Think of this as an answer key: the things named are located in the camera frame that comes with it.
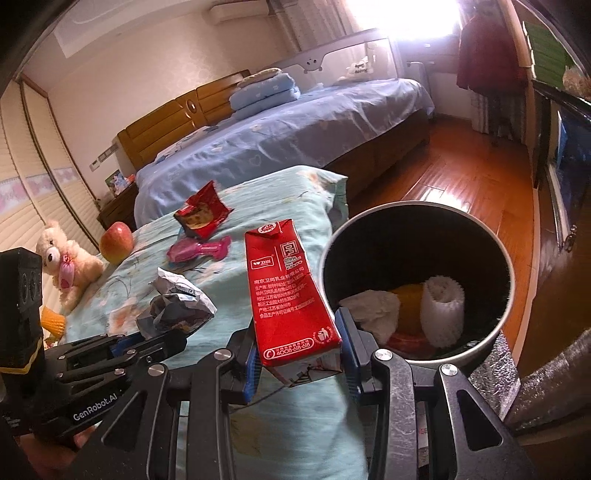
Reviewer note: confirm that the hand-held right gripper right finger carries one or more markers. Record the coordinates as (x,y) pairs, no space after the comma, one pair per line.
(349,355)

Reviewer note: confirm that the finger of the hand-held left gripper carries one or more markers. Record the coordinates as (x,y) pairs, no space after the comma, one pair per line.
(92,348)
(147,357)

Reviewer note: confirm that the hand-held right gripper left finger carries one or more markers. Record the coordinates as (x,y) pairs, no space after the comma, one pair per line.
(251,369)

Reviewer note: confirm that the foil snack wrapper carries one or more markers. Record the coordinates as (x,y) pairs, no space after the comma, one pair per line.
(178,302)

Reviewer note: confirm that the orange foam fruit net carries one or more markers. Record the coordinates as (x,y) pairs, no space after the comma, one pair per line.
(408,309)

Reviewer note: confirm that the red milk carton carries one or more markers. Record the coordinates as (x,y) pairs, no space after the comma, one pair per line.
(286,295)

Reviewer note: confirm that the black round trash bin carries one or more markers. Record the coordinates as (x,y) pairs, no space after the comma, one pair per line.
(415,240)

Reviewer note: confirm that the person's left hand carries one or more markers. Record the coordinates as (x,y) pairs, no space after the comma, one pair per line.
(46,457)

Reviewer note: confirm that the small orange foam net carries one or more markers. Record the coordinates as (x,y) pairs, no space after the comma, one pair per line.
(53,322)

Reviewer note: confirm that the white tissue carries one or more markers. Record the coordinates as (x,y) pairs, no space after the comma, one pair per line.
(376,314)

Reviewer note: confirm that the cream teddy bear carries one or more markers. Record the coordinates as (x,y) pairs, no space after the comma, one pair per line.
(69,263)

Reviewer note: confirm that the white foam fruit net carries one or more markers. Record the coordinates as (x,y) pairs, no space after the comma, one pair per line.
(443,309)

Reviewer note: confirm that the red apple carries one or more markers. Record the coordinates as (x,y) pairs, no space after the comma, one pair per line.
(116,242)

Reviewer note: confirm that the printed cardboard box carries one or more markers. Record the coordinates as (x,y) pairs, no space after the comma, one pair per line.
(424,438)

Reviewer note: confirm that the pink candy wrapper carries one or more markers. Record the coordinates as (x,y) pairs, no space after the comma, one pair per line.
(198,249)

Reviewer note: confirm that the wooden nightstand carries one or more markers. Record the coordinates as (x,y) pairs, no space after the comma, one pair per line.
(115,210)

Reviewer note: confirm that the white sliding wardrobe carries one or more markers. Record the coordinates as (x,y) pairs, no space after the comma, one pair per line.
(37,175)

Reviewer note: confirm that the red cookie snack wrapper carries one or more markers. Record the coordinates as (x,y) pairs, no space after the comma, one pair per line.
(201,214)

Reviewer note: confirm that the silver foil mat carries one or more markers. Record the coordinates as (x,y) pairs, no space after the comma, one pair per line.
(503,369)

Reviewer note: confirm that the light teal printed blanket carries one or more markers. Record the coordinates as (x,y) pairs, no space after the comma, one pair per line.
(277,203)

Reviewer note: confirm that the bed with blue sheet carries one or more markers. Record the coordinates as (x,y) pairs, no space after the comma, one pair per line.
(286,138)

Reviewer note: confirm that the wooden headboard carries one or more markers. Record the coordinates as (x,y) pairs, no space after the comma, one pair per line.
(175,120)

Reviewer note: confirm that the folded blue quilt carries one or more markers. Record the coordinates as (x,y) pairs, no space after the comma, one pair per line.
(265,90)

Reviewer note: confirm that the white floor appliance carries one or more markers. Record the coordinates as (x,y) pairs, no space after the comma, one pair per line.
(418,76)

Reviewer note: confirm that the dark wooden cabinet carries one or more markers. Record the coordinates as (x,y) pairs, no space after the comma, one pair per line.
(572,161)

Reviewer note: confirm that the hanging dark red clothes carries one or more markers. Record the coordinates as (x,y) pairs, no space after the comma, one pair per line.
(489,55)

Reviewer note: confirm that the white air conditioner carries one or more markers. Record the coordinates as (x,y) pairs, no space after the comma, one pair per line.
(231,11)

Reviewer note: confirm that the beige plush toy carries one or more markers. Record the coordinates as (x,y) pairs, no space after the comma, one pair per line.
(577,79)

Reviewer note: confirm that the green stacked boxes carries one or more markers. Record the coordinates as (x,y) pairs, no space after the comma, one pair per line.
(547,50)

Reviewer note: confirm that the photo frame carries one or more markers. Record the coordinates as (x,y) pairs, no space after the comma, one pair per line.
(115,181)

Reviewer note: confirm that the wall switch panel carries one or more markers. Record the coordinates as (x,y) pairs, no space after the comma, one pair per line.
(104,158)

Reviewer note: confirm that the grey bed guard rail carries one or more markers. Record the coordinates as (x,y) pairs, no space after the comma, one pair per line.
(332,50)

